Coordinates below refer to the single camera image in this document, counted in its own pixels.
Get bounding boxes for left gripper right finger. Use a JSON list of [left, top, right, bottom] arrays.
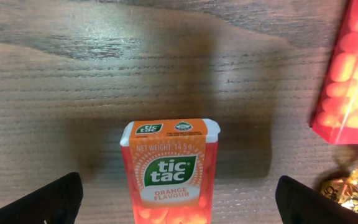
[[275, 175, 358, 224]]

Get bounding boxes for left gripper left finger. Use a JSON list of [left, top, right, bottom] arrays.
[[0, 172, 84, 224]]

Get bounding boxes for orange candy box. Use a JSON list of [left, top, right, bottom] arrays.
[[119, 118, 221, 224], [309, 0, 358, 146]]

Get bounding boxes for gold wrapped candy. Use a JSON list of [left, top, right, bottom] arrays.
[[318, 157, 358, 217]]

